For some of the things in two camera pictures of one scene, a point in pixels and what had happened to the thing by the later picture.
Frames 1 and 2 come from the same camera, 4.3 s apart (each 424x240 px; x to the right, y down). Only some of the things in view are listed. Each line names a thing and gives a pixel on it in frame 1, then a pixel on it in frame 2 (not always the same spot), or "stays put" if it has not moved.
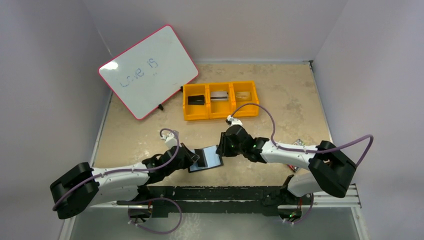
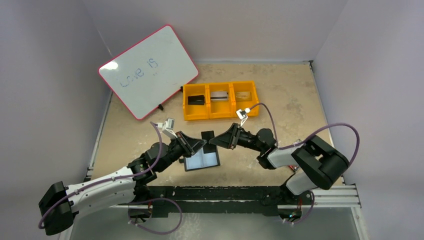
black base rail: [265, 200] stays put
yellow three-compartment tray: [219, 100] stays put
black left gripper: [193, 157] → [191, 144]
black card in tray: [198, 100] stays put
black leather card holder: [213, 159] stays put
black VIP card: [202, 162] → [208, 147]
